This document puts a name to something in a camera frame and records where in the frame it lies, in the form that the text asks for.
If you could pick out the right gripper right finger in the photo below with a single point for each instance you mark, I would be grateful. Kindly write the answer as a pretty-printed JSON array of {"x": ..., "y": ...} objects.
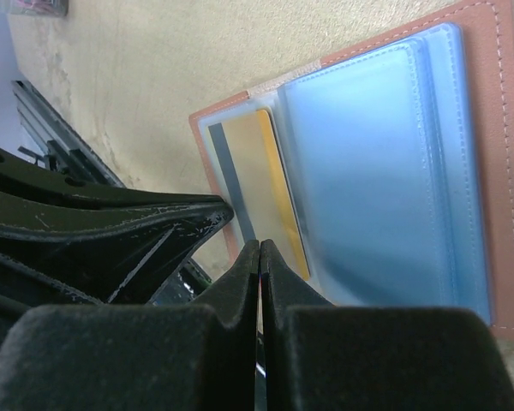
[{"x": 323, "y": 357}]

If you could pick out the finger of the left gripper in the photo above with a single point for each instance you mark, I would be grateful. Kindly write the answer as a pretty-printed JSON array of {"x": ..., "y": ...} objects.
[
  {"x": 98, "y": 245},
  {"x": 30, "y": 182}
]

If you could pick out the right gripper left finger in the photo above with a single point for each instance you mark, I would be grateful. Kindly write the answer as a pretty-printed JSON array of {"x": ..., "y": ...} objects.
[{"x": 197, "y": 356}]

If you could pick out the gold card from holder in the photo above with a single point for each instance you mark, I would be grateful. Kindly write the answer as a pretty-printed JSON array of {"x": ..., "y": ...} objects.
[{"x": 248, "y": 169}]

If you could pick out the pink leather card holder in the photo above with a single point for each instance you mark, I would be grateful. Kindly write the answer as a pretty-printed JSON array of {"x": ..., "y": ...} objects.
[{"x": 398, "y": 154}]

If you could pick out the clear jar of paper clips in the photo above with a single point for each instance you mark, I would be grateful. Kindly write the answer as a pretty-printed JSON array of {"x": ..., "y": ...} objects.
[{"x": 49, "y": 8}]

